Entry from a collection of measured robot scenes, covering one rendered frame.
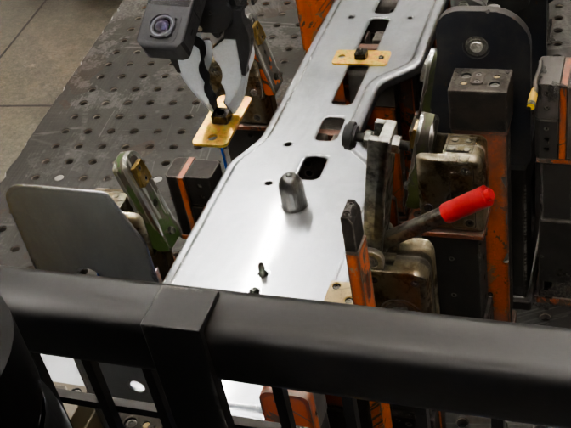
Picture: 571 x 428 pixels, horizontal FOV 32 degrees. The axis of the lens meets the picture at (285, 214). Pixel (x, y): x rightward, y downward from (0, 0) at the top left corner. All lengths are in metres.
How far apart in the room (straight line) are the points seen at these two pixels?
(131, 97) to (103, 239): 1.34
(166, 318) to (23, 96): 3.38
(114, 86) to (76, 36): 1.82
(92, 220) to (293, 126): 0.64
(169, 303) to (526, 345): 0.12
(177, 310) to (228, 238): 0.89
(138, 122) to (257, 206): 0.81
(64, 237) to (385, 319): 0.53
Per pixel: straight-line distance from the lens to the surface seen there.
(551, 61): 1.33
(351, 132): 0.99
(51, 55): 3.91
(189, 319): 0.33
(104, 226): 0.80
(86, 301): 0.36
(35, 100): 3.66
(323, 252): 1.18
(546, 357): 0.31
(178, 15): 0.91
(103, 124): 2.07
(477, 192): 1.01
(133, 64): 2.25
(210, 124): 1.03
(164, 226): 1.25
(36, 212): 0.82
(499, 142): 1.25
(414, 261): 1.08
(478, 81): 1.22
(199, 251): 1.22
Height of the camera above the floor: 1.78
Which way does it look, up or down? 39 degrees down
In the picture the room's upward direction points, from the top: 11 degrees counter-clockwise
